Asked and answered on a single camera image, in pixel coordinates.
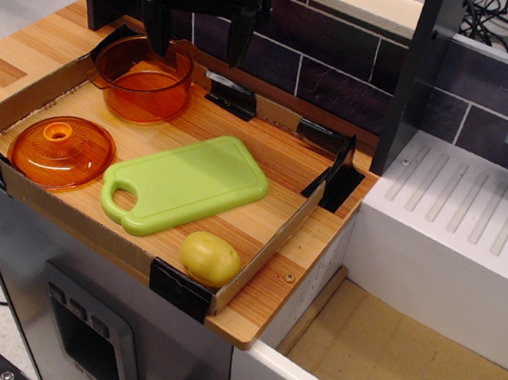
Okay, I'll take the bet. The yellow toy potato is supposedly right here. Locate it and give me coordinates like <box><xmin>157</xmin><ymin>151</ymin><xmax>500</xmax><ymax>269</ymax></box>
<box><xmin>179</xmin><ymin>231</ymin><xmax>242</xmax><ymax>288</ymax></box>

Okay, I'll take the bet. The dark grey shelf frame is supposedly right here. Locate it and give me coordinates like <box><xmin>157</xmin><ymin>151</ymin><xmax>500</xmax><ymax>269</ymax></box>
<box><xmin>59</xmin><ymin>0</ymin><xmax>470</xmax><ymax>186</ymax></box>

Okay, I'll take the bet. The black cable bundle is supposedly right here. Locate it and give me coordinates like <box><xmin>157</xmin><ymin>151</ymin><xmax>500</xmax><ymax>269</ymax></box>
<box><xmin>456</xmin><ymin>0</ymin><xmax>508</xmax><ymax>55</ymax></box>

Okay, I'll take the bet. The white toy sink unit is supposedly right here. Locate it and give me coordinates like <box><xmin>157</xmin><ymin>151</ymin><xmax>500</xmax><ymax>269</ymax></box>
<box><xmin>231</xmin><ymin>133</ymin><xmax>508</xmax><ymax>380</ymax></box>

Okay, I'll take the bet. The orange transparent pot lid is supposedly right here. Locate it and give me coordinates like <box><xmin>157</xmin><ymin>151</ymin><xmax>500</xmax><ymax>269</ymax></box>
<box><xmin>7</xmin><ymin>116</ymin><xmax>116</xmax><ymax>190</ymax></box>

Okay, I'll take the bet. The silver toy oven front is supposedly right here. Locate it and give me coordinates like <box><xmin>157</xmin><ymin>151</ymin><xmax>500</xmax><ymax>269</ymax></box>
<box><xmin>0</xmin><ymin>183</ymin><xmax>233</xmax><ymax>380</ymax></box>

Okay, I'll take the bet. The green plastic cutting board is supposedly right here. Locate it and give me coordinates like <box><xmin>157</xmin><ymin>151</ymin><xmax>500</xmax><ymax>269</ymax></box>
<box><xmin>100</xmin><ymin>136</ymin><xmax>269</xmax><ymax>237</ymax></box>

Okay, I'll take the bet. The orange transparent plastic pot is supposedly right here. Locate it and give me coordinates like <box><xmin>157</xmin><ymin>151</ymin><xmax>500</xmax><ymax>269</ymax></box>
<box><xmin>88</xmin><ymin>35</ymin><xmax>194</xmax><ymax>124</ymax></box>

